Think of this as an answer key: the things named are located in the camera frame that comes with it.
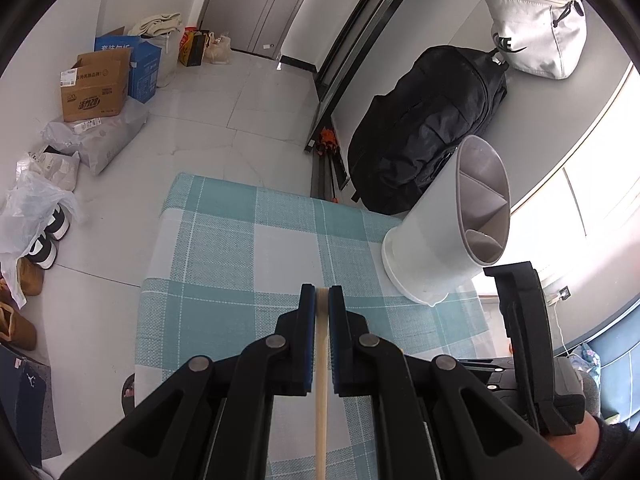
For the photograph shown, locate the wooden chopstick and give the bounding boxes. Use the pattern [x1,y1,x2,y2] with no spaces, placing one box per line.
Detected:
[314,288,329,480]

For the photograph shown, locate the right hand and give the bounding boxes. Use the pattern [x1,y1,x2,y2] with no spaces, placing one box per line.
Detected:
[546,412,600,470]

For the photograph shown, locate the teal checked tablecloth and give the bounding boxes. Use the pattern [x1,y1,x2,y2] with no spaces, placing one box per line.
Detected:
[133,172,492,480]

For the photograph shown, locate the white utensil holder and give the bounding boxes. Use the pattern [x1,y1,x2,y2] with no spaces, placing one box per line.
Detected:
[382,136,511,307]

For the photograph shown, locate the dark blue shoe box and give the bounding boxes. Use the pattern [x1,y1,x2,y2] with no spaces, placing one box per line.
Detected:
[0,346,48,467]

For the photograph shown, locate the black white sneakers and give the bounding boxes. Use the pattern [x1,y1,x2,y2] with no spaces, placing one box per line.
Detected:
[26,205,70,270]

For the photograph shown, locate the white plastic bag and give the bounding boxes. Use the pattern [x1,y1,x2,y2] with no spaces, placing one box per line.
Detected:
[1,171,87,309]

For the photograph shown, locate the grey plastic parcel bag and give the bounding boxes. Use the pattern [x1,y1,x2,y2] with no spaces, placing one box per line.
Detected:
[41,98,150,176]

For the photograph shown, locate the black backpack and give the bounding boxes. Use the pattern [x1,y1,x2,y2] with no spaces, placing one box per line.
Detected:
[347,46,509,214]

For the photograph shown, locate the blue cardboard box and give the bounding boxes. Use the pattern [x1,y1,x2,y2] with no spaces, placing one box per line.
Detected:
[94,34,162,103]

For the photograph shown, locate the brown cardboard box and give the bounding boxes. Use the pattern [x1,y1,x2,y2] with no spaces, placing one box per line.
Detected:
[60,48,131,122]

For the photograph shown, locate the white sling bag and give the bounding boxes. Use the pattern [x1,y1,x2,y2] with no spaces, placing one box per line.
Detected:
[485,0,587,80]

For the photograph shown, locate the beige cloth bag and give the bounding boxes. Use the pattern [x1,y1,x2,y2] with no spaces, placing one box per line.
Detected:
[204,32,231,64]

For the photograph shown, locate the red yellow bag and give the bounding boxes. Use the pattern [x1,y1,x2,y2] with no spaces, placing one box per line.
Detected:
[178,27,210,67]

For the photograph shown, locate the grey door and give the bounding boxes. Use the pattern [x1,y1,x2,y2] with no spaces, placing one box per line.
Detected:
[198,0,304,60]

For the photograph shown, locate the black metal rack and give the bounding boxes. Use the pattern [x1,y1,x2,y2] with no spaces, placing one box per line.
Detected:
[305,0,404,200]

